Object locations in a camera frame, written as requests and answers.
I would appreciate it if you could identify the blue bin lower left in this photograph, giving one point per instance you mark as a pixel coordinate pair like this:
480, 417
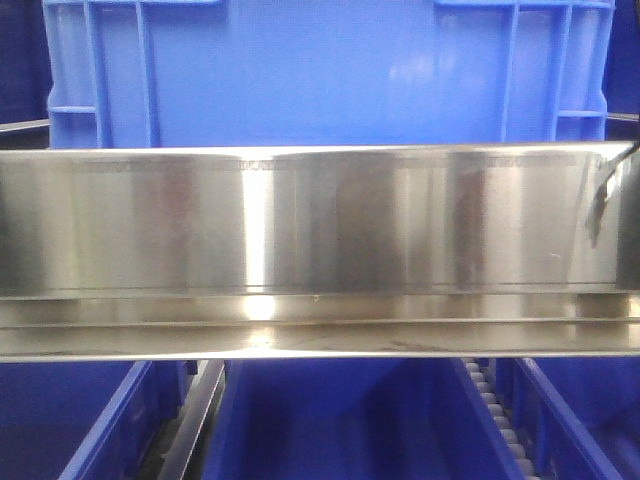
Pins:
86, 420

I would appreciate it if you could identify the dark blue bin upper right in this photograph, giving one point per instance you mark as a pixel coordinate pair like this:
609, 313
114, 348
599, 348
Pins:
621, 84

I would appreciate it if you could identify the blue plastic bin shelf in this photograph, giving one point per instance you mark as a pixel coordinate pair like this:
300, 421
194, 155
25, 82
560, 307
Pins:
224, 73

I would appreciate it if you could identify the dark blue bin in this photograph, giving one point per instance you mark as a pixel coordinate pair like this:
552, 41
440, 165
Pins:
621, 84
25, 67

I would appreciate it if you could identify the left roller track rail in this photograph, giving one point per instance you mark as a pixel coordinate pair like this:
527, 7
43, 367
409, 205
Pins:
178, 450

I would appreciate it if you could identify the dark blue bin upper left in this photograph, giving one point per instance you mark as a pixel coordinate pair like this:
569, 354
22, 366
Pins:
25, 67

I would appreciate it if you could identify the stainless steel shelf front rail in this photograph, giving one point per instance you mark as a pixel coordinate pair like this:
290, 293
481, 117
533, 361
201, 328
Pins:
258, 252

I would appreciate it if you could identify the blue bin lower middle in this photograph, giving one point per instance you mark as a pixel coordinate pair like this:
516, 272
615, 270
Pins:
355, 419

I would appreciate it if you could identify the blue bin lower right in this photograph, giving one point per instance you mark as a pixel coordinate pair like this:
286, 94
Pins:
577, 418

